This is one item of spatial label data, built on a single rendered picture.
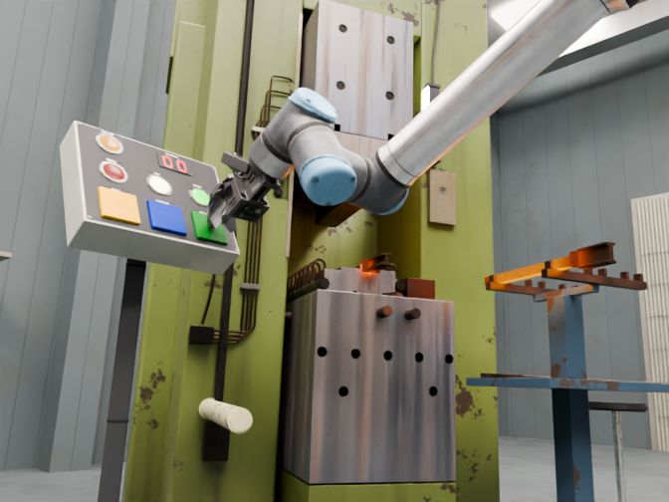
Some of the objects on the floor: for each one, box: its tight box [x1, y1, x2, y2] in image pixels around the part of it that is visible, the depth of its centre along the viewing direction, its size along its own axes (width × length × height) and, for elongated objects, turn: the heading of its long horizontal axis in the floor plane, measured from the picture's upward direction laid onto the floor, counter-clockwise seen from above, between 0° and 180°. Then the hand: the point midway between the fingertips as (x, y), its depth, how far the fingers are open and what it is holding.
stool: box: [588, 401, 649, 502], centre depth 325 cm, size 55×52×65 cm
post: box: [98, 258, 146, 502], centre depth 116 cm, size 4×4×108 cm
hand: (212, 220), depth 123 cm, fingers closed
